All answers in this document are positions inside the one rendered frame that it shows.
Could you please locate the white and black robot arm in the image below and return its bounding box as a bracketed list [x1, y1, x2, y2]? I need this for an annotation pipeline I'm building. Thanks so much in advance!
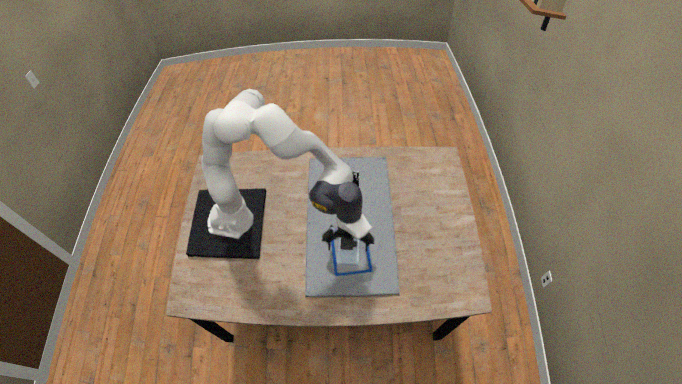
[202, 89, 372, 250]

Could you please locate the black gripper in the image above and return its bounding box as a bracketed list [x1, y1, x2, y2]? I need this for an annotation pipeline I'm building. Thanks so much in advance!
[322, 225, 374, 252]

